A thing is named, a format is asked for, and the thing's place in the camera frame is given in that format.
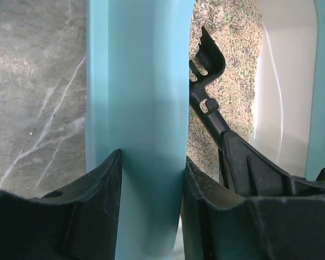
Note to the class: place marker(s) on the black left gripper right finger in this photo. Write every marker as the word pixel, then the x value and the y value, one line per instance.
pixel 219 224

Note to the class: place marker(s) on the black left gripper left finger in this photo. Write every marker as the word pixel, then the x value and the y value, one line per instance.
pixel 76 221

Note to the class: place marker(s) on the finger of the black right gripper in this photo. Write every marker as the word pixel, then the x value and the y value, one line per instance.
pixel 246 171

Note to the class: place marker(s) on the teal litter box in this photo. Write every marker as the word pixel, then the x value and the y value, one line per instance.
pixel 138 103

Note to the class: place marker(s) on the black litter scoop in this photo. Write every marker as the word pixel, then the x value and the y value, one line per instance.
pixel 207 68

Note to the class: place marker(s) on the beige cat litter pellets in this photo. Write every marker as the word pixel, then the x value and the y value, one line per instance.
pixel 237 28

